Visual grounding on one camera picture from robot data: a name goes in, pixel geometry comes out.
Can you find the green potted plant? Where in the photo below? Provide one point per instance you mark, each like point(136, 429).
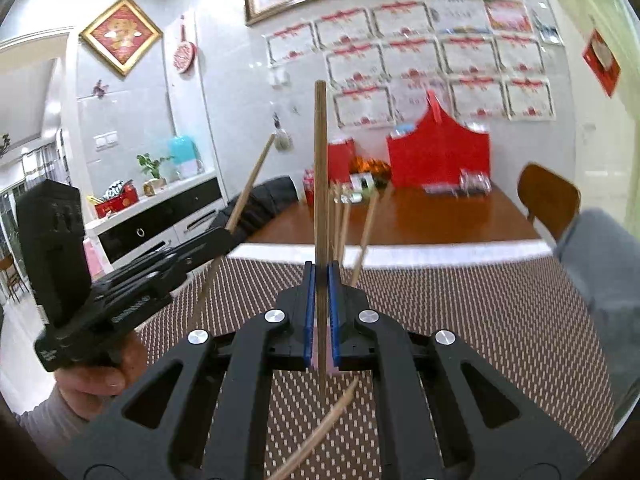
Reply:
point(150, 167)

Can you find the red round wall ornament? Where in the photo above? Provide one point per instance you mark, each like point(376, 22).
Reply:
point(185, 52)

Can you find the small red box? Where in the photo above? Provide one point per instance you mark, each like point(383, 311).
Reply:
point(340, 155)

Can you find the wooden chopstick in bundle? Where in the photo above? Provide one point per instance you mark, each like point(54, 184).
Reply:
point(336, 216)

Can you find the red diamond door decoration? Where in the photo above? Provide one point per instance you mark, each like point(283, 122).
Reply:
point(602, 62)

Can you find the black jacket on chair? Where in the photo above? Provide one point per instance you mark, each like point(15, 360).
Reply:
point(264, 203)

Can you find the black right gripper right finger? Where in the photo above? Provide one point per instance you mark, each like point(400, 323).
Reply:
point(443, 412)

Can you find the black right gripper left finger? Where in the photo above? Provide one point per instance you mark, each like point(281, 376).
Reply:
point(201, 411)

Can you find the wooden chopstick in holder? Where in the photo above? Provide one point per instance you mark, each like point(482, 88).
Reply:
point(365, 237)
point(346, 208)

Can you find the red gift bag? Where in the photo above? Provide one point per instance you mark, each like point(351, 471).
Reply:
point(438, 151)

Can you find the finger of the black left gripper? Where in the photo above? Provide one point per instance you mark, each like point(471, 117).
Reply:
point(158, 273)

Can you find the white black sideboard cabinet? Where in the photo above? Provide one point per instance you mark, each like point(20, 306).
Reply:
point(175, 215)

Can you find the grey cloth on chair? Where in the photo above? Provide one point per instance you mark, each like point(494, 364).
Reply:
point(602, 260)

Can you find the turquoise white container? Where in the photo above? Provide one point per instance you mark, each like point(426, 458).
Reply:
point(185, 157)

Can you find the left hand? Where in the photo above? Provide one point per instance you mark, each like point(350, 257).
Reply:
point(87, 389)

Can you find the brown wooden chair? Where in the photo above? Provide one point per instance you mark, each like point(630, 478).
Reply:
point(548, 198)

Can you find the gold framed red picture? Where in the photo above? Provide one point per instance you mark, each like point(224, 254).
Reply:
point(121, 35)

